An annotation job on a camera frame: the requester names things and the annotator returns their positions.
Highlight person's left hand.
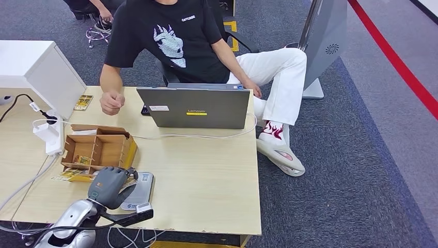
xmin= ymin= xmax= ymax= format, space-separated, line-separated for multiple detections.
xmin=241 ymin=79 xmax=262 ymax=99

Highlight person's right hand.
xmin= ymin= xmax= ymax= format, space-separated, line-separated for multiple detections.
xmin=100 ymin=90 xmax=126 ymax=116

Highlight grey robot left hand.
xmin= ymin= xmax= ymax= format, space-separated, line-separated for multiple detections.
xmin=87 ymin=166 xmax=139 ymax=210

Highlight ID card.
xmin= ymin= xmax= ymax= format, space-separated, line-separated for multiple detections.
xmin=120 ymin=176 xmax=139 ymax=192

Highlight yellow hotel key card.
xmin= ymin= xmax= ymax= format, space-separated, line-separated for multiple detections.
xmin=73 ymin=154 xmax=93 ymax=167
xmin=51 ymin=169 xmax=86 ymax=182
xmin=73 ymin=95 xmax=93 ymax=112

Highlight wooden card holder box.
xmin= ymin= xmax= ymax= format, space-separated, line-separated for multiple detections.
xmin=60 ymin=123 xmax=138 ymax=183

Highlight person in black shirt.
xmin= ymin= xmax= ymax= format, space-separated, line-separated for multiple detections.
xmin=99 ymin=0 xmax=308 ymax=178

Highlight person with dark sneakers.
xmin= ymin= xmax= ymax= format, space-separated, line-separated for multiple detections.
xmin=63 ymin=0 xmax=126 ymax=33

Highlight black office chair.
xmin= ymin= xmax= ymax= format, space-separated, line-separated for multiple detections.
xmin=155 ymin=0 xmax=260 ymax=86

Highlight yellow floor tape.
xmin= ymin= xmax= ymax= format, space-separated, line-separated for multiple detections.
xmin=223 ymin=20 xmax=239 ymax=53

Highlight grey Lenovo laptop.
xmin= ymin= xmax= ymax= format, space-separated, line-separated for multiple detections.
xmin=136 ymin=83 xmax=251 ymax=130

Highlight white power strip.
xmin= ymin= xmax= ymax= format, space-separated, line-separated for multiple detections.
xmin=45 ymin=109 xmax=65 ymax=157

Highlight chrome office chair base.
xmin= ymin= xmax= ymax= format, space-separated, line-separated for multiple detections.
xmin=85 ymin=25 xmax=112 ymax=49

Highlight beige slipper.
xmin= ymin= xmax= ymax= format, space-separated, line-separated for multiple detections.
xmin=256 ymin=138 xmax=306 ymax=178

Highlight white charger adapter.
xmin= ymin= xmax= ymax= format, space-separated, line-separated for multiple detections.
xmin=33 ymin=123 xmax=59 ymax=145

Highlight grey standing kiosk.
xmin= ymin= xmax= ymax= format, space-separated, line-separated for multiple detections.
xmin=286 ymin=0 xmax=348 ymax=100

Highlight white cabinet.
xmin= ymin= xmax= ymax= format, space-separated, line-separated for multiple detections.
xmin=0 ymin=40 xmax=87 ymax=120

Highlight red floor tape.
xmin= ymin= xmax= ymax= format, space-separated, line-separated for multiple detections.
xmin=347 ymin=0 xmax=438 ymax=121

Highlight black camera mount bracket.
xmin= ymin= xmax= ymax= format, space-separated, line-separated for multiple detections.
xmin=99 ymin=208 xmax=154 ymax=228

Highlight white cables under desk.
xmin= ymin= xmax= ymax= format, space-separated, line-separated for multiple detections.
xmin=107 ymin=227 xmax=165 ymax=248

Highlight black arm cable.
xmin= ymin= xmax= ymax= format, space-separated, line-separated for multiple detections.
xmin=32 ymin=219 xmax=119 ymax=248

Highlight black plug with cable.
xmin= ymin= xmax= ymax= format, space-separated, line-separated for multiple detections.
xmin=0 ymin=93 xmax=58 ymax=125

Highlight white laptop charger cable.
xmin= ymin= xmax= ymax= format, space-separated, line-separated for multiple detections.
xmin=32 ymin=113 xmax=257 ymax=141

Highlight white power strip cable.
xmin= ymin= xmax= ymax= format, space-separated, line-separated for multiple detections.
xmin=0 ymin=154 xmax=60 ymax=213

